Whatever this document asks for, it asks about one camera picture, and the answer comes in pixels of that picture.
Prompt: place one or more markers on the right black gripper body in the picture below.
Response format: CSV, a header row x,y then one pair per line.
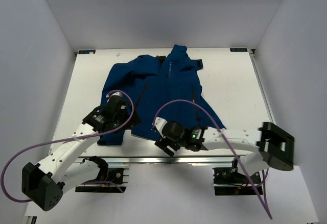
x,y
163,143

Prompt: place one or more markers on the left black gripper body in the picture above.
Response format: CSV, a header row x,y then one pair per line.
x,y
121,119

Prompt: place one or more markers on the blue and black jacket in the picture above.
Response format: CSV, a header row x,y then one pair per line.
x,y
168,85

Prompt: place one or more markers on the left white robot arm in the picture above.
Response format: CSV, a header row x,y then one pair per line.
x,y
47,181

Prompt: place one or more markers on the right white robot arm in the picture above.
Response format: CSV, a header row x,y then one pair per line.
x,y
268,147

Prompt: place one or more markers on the white front panel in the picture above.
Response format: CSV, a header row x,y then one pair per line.
x,y
159,193

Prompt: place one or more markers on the left blue corner label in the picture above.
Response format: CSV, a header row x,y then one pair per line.
x,y
86,52

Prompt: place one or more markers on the blue corner label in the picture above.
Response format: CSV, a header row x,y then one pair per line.
x,y
238,49
86,52

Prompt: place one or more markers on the right blue corner label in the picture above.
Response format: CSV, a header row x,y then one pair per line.
x,y
238,49

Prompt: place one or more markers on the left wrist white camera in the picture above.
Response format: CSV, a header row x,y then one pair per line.
x,y
108,96

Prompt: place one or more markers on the wrist white camera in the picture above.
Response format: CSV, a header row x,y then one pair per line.
x,y
108,96
158,125

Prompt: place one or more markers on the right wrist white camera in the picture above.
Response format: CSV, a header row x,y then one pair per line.
x,y
158,125

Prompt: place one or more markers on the aluminium front rail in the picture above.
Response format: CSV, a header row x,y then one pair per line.
x,y
167,160

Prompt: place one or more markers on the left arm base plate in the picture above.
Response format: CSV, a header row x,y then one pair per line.
x,y
116,181

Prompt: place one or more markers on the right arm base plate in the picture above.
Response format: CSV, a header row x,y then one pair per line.
x,y
230,183

